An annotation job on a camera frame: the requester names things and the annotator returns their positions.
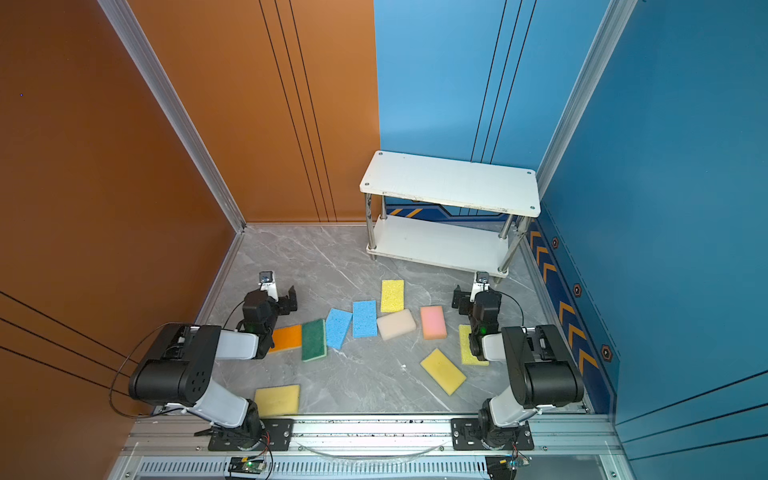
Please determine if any pink sponge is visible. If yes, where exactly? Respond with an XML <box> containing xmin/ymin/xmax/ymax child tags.
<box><xmin>420</xmin><ymin>306</ymin><xmax>447</xmax><ymax>340</ymax></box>

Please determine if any white beige sponge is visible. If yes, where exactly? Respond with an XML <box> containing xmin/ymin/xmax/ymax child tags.
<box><xmin>377</xmin><ymin>309</ymin><xmax>417</xmax><ymax>341</ymax></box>

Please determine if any white two-tier shelf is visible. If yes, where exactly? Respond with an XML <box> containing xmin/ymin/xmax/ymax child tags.
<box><xmin>359</xmin><ymin>151</ymin><xmax>541</xmax><ymax>278</ymax></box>

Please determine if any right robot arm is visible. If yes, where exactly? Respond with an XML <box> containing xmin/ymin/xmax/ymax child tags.
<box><xmin>452</xmin><ymin>287</ymin><xmax>585</xmax><ymax>449</ymax></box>

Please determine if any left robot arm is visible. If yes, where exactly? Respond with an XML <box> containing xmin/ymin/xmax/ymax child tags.
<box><xmin>128</xmin><ymin>284</ymin><xmax>298</xmax><ymax>453</ymax></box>

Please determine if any yellow sponge near shelf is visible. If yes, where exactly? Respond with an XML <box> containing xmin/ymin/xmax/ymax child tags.
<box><xmin>380</xmin><ymin>280</ymin><xmax>405</xmax><ymax>313</ymax></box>

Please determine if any orange sponge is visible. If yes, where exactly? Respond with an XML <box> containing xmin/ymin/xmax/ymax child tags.
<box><xmin>269</xmin><ymin>325</ymin><xmax>302</xmax><ymax>353</ymax></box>

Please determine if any yellow green sponge right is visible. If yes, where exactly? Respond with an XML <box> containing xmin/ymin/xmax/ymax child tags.
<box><xmin>459</xmin><ymin>325</ymin><xmax>489</xmax><ymax>366</ymax></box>

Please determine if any light blue sponge left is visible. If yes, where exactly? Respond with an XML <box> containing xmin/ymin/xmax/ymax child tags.
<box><xmin>325</xmin><ymin>308</ymin><xmax>352</xmax><ymax>350</ymax></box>

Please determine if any light blue sponge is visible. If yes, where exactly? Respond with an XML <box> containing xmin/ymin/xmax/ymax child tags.
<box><xmin>325</xmin><ymin>308</ymin><xmax>352</xmax><ymax>350</ymax></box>
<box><xmin>352</xmin><ymin>300</ymin><xmax>378</xmax><ymax>339</ymax></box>

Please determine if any yellow sponge centre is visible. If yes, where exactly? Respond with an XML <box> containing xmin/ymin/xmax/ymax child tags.
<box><xmin>421</xmin><ymin>349</ymin><xmax>467</xmax><ymax>396</ymax></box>

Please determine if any light blue sponge right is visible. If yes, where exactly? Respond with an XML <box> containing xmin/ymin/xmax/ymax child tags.
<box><xmin>352</xmin><ymin>300</ymin><xmax>378</xmax><ymax>339</ymax></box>

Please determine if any yellow sponge front left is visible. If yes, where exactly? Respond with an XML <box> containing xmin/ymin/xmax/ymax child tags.
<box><xmin>254</xmin><ymin>385</ymin><xmax>300</xmax><ymax>417</ymax></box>

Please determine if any right circuit board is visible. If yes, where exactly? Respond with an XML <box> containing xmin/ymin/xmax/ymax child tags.
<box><xmin>485</xmin><ymin>455</ymin><xmax>530</xmax><ymax>480</ymax></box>

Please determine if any left green circuit board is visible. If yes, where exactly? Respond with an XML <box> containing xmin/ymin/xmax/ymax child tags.
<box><xmin>227</xmin><ymin>457</ymin><xmax>268</xmax><ymax>479</ymax></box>

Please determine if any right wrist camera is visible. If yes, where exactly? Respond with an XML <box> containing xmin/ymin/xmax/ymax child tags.
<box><xmin>470</xmin><ymin>271</ymin><xmax>490</xmax><ymax>302</ymax></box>

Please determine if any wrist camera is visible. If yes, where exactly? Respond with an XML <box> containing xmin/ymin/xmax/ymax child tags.
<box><xmin>259</xmin><ymin>270</ymin><xmax>278</xmax><ymax>301</ymax></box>
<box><xmin>470</xmin><ymin>271</ymin><xmax>490</xmax><ymax>302</ymax></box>

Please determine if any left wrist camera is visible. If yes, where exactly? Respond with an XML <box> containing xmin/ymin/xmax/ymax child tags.
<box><xmin>259</xmin><ymin>270</ymin><xmax>278</xmax><ymax>301</ymax></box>

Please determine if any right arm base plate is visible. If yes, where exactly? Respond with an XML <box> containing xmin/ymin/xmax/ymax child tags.
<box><xmin>450</xmin><ymin>417</ymin><xmax>535</xmax><ymax>452</ymax></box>

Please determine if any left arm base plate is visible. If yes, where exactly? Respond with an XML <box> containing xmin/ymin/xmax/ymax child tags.
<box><xmin>207</xmin><ymin>418</ymin><xmax>294</xmax><ymax>454</ymax></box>

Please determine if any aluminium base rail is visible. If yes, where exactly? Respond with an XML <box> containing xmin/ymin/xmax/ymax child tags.
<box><xmin>108</xmin><ymin>413</ymin><xmax>633</xmax><ymax>479</ymax></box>

